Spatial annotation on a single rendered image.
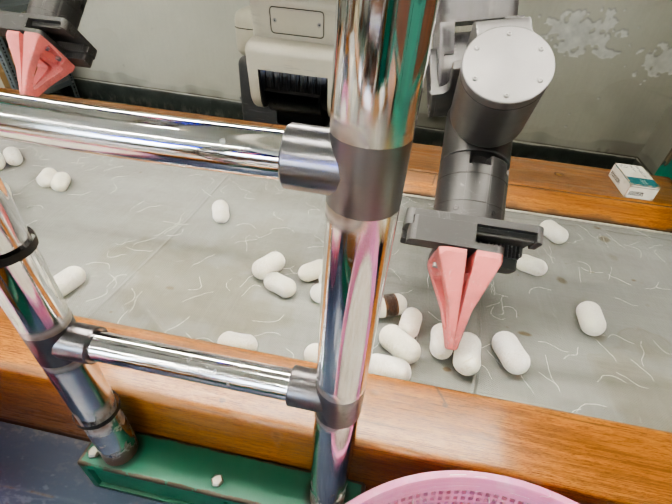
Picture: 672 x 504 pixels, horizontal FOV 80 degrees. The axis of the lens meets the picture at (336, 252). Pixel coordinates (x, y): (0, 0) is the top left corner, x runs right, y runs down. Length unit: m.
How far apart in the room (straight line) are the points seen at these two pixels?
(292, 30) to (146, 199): 0.59
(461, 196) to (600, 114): 2.32
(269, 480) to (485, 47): 0.32
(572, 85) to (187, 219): 2.26
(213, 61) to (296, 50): 1.79
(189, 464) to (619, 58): 2.48
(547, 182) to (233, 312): 0.44
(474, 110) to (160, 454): 0.32
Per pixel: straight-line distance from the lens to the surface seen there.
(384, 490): 0.26
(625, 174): 0.65
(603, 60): 2.54
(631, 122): 2.70
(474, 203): 0.33
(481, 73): 0.30
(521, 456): 0.30
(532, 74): 0.30
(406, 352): 0.33
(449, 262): 0.31
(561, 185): 0.61
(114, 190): 0.58
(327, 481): 0.26
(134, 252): 0.46
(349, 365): 0.17
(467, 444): 0.29
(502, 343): 0.36
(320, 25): 0.99
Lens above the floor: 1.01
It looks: 39 degrees down
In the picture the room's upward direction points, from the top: 5 degrees clockwise
